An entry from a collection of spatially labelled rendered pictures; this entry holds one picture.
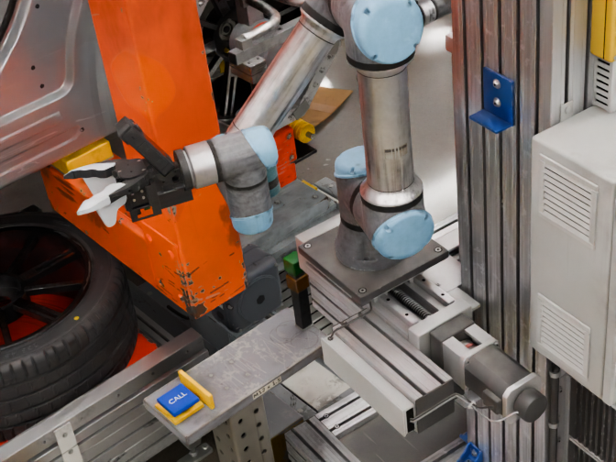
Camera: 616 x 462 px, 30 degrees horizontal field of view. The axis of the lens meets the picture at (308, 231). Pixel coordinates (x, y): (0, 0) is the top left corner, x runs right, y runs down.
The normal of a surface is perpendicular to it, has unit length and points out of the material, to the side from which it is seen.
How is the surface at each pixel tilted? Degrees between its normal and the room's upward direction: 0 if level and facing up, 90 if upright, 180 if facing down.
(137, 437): 90
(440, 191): 0
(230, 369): 0
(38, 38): 90
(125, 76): 90
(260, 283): 90
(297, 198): 0
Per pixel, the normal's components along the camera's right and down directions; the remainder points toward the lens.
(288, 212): -0.11, -0.79
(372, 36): 0.33, 0.43
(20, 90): 0.65, 0.40
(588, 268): -0.82, 0.41
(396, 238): 0.35, 0.64
